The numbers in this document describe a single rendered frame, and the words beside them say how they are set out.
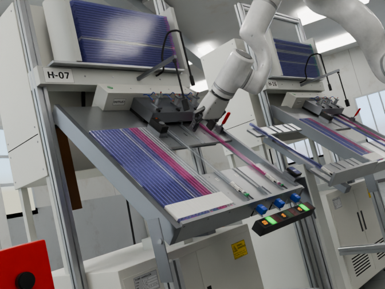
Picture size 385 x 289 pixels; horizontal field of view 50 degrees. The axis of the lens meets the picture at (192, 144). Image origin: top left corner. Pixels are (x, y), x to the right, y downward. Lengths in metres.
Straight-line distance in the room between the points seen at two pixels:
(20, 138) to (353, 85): 10.05
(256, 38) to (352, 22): 0.34
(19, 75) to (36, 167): 0.38
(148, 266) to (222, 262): 0.36
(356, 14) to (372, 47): 0.13
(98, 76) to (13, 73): 0.37
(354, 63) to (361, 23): 9.85
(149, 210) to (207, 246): 0.51
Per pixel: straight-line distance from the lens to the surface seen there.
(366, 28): 1.58
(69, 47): 1.72
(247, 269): 1.84
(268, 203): 1.50
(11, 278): 1.05
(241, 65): 1.39
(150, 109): 1.67
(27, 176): 1.85
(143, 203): 1.23
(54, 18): 1.82
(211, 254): 1.68
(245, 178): 1.56
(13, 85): 1.90
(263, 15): 1.49
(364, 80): 11.35
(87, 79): 1.71
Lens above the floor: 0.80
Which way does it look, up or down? 7 degrees up
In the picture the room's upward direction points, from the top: 14 degrees counter-clockwise
